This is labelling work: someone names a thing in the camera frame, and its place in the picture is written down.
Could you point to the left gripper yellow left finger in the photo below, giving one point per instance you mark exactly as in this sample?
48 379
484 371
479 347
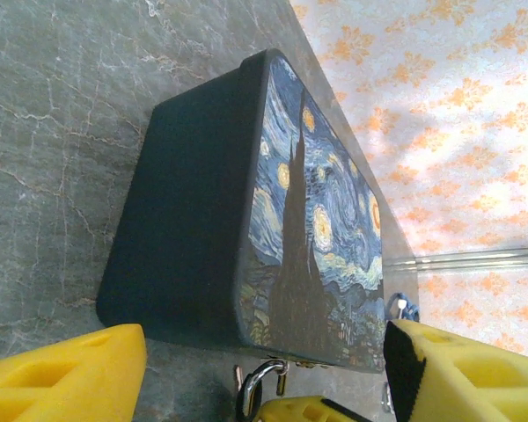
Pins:
57 378

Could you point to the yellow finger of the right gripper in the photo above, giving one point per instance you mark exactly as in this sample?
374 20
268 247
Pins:
303 411

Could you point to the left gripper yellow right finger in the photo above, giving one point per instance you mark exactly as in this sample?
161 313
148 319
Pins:
466 382

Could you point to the blue stethoscope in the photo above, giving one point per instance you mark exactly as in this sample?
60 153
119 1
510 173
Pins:
400 304

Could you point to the starry night painting box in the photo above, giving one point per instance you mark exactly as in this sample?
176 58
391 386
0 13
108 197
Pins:
193 211

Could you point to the aluminium corner post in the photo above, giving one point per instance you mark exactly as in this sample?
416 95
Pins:
475 258

